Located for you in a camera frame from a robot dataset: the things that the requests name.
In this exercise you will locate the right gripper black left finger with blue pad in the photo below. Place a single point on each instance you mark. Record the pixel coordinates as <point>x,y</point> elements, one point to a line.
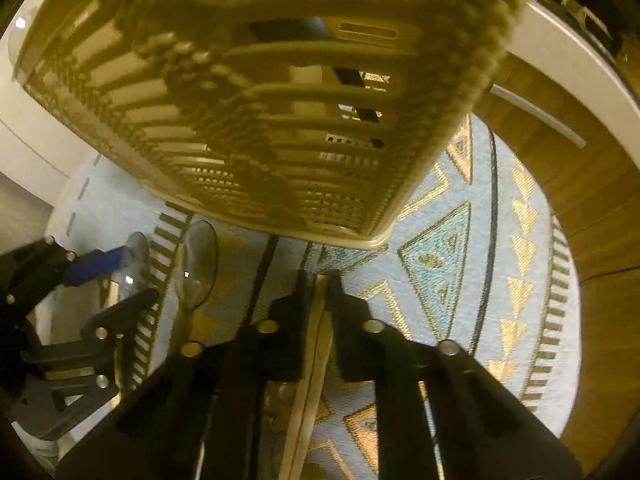
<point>200,413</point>

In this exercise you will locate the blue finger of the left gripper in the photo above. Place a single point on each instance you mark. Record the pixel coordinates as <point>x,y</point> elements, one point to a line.
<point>94,265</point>

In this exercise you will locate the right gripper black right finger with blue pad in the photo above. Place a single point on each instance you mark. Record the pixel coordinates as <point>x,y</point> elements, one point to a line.
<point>439,413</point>

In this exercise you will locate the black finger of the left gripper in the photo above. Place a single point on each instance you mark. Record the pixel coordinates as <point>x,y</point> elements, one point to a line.
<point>122,318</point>

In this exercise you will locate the steel spoon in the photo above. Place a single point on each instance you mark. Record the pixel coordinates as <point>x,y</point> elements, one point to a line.
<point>195,274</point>
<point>134,272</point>

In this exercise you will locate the wooden chopstick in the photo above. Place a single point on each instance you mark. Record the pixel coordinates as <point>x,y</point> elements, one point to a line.
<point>318,305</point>
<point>322,350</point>

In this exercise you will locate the patterned light blue tablecloth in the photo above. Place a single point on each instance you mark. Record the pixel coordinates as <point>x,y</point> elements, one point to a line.
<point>476,256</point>

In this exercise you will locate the beige plastic utensil basket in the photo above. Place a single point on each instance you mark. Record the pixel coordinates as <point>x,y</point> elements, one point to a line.
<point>313,119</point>

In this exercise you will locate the silver drawer handle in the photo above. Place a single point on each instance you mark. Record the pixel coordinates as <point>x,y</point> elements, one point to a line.
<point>536,111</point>

